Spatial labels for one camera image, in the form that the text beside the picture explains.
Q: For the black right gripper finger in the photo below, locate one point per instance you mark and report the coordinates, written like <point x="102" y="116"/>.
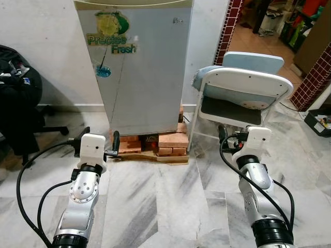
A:
<point x="223" y="135"/>

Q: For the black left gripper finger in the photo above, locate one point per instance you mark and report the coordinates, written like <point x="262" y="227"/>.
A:
<point x="86" y="131"/>
<point x="116" y="142"/>

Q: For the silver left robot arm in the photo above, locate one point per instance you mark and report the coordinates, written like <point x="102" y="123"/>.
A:
<point x="83" y="192"/>

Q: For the small silver fridge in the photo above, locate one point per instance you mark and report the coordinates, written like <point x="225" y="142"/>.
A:
<point x="142" y="77"/>

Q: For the wooden base board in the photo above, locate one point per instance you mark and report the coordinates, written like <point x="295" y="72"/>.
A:
<point x="155" y="159"/>

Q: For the white folding chair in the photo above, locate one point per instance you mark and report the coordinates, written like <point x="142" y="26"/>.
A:
<point x="248" y="85"/>

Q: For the black office chair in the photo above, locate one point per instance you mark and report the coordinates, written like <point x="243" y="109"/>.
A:
<point x="18" y="103"/>

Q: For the light blue folding chair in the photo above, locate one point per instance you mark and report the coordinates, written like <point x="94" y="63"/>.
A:
<point x="253" y="63"/>

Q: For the black open box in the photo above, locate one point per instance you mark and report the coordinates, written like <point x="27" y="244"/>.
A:
<point x="318" y="123"/>

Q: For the brown wooden panel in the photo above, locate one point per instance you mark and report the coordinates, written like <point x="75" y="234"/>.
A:
<point x="313" y="41"/>

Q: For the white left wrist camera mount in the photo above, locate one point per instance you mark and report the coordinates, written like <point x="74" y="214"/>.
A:
<point x="93" y="147"/>

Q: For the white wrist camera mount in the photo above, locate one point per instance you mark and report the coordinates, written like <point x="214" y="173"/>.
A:
<point x="258" y="140"/>
<point x="93" y="147"/>

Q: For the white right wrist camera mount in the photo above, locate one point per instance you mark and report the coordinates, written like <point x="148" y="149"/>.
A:
<point x="258" y="140"/>

